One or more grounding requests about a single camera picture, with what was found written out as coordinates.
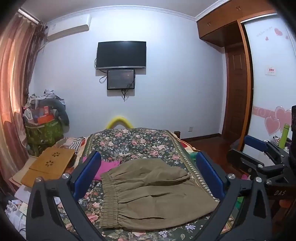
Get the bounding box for green bottle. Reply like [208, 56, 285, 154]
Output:
[279, 123, 290, 149]

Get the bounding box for small black monitor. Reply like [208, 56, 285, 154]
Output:
[107, 69, 136, 90]

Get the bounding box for white sliding wardrobe door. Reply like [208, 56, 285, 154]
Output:
[240, 11, 296, 151]

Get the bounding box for wooden lap desk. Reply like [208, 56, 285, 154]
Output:
[20, 146, 77, 188]

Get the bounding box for brown wooden door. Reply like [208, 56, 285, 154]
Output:
[222, 44, 250, 142]

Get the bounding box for colourful plush blanket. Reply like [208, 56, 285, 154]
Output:
[180, 141, 202, 161]

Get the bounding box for pile of clothes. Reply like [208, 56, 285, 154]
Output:
[27, 88, 65, 105]

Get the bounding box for grey pillow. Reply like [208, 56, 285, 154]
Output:
[38, 96, 70, 127]

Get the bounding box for orange box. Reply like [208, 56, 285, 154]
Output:
[37, 116, 55, 124]

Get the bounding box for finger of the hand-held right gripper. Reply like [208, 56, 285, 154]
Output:
[227, 149, 286, 180]
[244, 135, 290, 163]

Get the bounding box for pink heart sticker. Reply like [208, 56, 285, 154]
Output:
[265, 106, 293, 136]

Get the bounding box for yellow foam tube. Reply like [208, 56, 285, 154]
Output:
[106, 115, 133, 129]

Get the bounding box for dark floral blanket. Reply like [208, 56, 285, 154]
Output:
[58, 127, 243, 241]

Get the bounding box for pink cloth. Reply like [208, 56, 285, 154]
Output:
[82, 156, 121, 181]

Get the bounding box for pile of white papers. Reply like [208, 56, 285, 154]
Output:
[5, 183, 30, 234]

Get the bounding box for green patterned bag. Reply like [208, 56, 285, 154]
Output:
[25, 119, 64, 157]

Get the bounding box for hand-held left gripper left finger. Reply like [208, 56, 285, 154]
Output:
[25, 151, 107, 241]

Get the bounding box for wooden overhead cabinet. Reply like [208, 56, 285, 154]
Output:
[195, 0, 275, 47]

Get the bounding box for striped cloth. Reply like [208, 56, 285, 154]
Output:
[59, 137, 86, 149]

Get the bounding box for black wall television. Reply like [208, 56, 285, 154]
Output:
[96, 41, 147, 69]

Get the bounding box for pink curtain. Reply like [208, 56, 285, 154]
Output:
[0, 9, 47, 186]

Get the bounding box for olive green pants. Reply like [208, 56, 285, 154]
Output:
[99, 159, 220, 231]

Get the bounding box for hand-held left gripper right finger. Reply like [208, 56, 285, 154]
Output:
[192, 152, 273, 241]

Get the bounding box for white air conditioner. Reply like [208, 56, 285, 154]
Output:
[46, 14, 92, 42]

